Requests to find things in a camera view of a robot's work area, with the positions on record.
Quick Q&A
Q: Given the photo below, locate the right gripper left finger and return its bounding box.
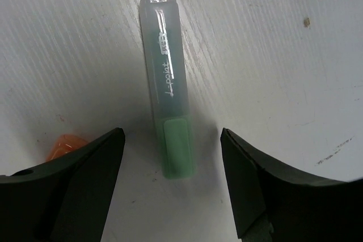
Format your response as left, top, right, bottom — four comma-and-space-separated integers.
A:
1, 128, 125, 241

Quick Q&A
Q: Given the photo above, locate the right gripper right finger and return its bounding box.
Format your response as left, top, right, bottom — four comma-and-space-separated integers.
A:
220, 129, 362, 241

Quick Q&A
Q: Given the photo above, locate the orange highlighter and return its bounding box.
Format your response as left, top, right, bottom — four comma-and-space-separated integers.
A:
46, 134, 88, 162

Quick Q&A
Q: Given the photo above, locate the green highlighter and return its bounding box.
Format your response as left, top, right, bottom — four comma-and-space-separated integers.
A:
139, 0, 195, 179

